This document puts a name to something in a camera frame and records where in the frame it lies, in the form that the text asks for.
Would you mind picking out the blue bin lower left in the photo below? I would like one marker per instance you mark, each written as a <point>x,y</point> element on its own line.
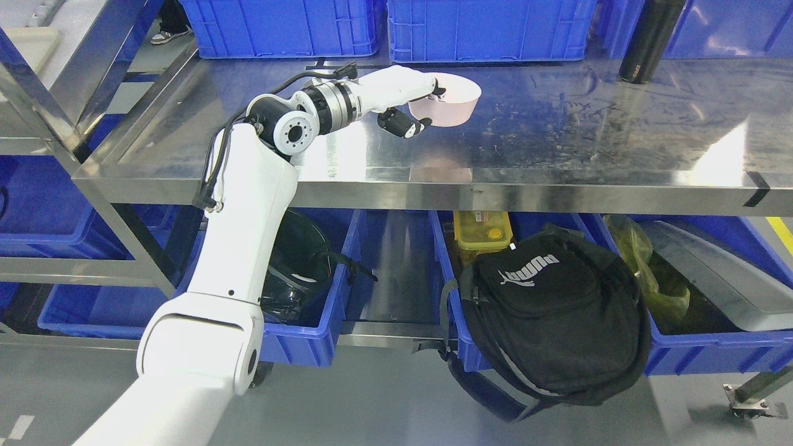
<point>109,312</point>

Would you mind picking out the black white sneaker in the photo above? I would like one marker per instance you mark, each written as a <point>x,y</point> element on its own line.
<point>163,37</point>

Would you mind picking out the blue crate top middle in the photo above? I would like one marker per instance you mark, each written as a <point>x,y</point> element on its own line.
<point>488,31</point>

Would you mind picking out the grey flat panel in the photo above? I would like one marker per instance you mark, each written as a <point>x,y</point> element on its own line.
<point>741,276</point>

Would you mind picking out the stainless steel work table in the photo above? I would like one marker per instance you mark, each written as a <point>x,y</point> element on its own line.
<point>704,137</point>

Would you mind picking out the yellow-green plastic bag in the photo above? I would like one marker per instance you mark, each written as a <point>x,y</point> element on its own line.
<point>666,292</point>

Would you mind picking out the blue crate top right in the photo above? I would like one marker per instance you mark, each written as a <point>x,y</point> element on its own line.
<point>706,29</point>

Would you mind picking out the yellow lidded food container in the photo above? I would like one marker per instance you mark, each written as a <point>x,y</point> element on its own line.
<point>480,232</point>

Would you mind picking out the pink ikea bowl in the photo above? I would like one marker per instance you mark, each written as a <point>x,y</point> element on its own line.
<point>452,108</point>

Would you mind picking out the cream bear serving tray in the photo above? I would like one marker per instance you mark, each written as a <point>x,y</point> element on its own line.
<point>36,45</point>

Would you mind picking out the black helmet with visor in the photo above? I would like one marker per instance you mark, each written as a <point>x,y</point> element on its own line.
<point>301,267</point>

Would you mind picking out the black puma backpack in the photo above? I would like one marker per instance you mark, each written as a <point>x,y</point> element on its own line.
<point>558,317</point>

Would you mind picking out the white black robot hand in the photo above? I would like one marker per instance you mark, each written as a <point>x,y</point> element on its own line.
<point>384,90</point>

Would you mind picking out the blue bin far left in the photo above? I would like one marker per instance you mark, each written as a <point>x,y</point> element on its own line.
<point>44,215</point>

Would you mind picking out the blue bin holding helmet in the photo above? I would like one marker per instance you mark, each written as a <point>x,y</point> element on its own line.
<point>312,340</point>

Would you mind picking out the blue crate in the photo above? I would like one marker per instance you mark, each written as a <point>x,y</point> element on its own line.
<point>283,29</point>
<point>706,29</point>
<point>488,31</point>

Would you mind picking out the stainless steel shelf rack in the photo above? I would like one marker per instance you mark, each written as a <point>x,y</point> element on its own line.
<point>60,122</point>

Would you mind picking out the blue bin lower right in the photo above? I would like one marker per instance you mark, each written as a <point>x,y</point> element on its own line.
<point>706,342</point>

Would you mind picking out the black thermos bottle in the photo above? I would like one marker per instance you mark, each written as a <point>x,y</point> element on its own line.
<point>650,37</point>

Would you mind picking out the blue crate top left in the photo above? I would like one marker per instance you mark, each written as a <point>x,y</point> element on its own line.
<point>283,29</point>

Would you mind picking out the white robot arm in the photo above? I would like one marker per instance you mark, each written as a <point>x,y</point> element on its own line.
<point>200,349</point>

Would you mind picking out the blue bin holding backpack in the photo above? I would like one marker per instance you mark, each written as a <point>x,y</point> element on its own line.
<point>524,224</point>

